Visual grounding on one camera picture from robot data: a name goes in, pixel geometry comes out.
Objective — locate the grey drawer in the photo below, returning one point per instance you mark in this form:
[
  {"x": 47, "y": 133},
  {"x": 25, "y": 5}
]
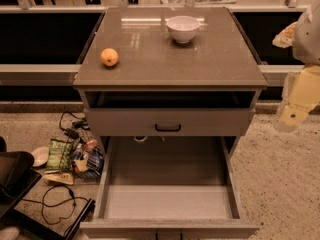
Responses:
[
  {"x": 162, "y": 113},
  {"x": 171, "y": 188}
]

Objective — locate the orange fruit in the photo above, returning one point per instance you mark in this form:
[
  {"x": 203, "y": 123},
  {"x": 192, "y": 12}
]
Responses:
[{"x": 109, "y": 57}]

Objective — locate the pile of snack packages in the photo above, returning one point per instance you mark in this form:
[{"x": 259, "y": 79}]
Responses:
[{"x": 87, "y": 160}]

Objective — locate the padded gripper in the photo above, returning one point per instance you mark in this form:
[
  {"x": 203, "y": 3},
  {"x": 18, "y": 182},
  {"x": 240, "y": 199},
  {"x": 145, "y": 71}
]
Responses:
[{"x": 307, "y": 40}]

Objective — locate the grey three-drawer cabinet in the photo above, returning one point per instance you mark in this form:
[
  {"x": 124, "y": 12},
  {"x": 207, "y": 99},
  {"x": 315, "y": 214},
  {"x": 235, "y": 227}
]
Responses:
[{"x": 216, "y": 59}]

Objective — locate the green chip bag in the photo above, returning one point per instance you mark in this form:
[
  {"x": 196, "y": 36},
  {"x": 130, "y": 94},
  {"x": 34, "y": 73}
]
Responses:
[{"x": 59, "y": 158}]

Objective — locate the yellow snack packet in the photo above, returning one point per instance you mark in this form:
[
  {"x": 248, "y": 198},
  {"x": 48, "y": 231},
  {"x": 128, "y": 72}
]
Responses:
[{"x": 64, "y": 178}]

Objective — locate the grey top drawer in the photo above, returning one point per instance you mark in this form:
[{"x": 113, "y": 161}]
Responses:
[{"x": 162, "y": 113}]

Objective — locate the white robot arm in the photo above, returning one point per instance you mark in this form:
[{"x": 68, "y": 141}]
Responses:
[{"x": 303, "y": 36}]

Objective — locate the black equipment base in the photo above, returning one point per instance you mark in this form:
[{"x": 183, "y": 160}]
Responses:
[{"x": 17, "y": 178}]

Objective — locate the white bowl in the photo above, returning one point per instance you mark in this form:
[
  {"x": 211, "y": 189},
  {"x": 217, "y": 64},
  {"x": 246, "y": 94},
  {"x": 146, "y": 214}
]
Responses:
[{"x": 182, "y": 29}]

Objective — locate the white plate on floor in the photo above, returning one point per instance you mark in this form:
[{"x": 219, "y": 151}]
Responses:
[{"x": 40, "y": 155}]

